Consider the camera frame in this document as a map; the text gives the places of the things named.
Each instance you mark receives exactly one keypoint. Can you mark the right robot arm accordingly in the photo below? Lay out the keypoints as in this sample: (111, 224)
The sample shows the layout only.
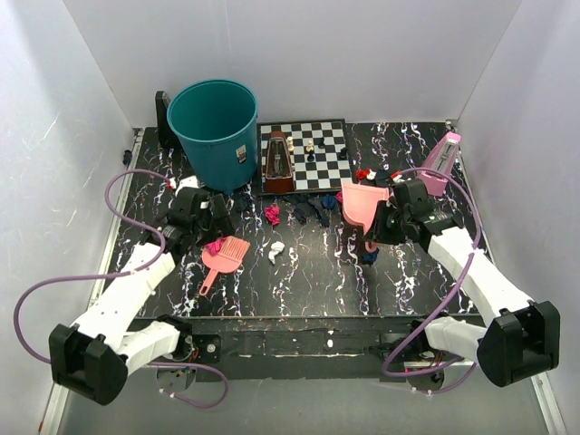
(520, 337)

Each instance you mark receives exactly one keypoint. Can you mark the magenta paper scrap left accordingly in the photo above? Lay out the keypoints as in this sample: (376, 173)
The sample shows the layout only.
(272, 214)

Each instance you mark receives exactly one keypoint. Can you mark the brown wooden metronome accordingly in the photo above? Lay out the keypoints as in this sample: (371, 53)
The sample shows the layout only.
(278, 173)

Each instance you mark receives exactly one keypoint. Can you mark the blue paper scrap by dustpan handle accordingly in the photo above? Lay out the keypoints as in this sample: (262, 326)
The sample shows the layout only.
(369, 258)

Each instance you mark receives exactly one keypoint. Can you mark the dark paper scrap near bucket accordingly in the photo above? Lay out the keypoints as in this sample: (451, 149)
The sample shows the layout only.
(243, 203)

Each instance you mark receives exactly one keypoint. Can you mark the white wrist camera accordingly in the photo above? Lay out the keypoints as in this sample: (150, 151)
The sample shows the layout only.
(188, 182)
(397, 177)

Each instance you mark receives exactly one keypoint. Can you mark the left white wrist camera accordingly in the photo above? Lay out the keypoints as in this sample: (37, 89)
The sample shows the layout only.
(188, 182)

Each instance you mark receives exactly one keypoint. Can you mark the magenta scrap on brush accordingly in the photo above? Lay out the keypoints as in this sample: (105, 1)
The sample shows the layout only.
(214, 247)

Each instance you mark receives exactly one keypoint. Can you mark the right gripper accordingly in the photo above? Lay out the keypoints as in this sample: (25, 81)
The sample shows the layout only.
(377, 232)

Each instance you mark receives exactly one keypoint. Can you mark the blue paper scrap centre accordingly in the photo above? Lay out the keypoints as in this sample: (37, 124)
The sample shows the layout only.
(329, 201)

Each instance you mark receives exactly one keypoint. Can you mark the pink metronome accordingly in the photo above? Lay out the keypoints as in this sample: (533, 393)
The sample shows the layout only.
(441, 159)

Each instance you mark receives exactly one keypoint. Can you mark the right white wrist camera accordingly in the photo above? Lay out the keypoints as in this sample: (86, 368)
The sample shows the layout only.
(397, 177)

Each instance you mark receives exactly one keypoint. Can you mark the white paper scrap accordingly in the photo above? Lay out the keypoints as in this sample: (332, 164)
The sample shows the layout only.
(276, 249)

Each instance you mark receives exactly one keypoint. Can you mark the pink dustpan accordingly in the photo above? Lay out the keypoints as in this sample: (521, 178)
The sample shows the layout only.
(360, 203)

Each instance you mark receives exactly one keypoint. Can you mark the black and white chessboard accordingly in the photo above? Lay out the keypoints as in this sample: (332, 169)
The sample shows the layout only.
(326, 173)

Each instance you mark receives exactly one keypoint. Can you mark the teal plastic bucket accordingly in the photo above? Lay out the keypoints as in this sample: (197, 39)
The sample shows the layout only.
(215, 122)

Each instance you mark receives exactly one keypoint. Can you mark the red paper scrap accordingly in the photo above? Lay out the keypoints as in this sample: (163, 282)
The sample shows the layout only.
(362, 174)

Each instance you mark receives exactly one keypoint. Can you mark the black metronome behind bucket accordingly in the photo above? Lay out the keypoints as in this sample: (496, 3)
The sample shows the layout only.
(167, 137)

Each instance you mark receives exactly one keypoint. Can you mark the pink hand brush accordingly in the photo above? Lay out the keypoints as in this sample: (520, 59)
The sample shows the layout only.
(226, 261)

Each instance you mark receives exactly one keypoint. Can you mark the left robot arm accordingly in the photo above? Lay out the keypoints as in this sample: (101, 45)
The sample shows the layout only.
(97, 353)

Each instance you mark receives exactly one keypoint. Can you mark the dark paper scrap right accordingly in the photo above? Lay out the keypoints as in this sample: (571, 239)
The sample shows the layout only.
(383, 178)

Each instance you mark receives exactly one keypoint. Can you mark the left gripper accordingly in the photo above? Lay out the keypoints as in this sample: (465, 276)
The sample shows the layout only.
(219, 227)

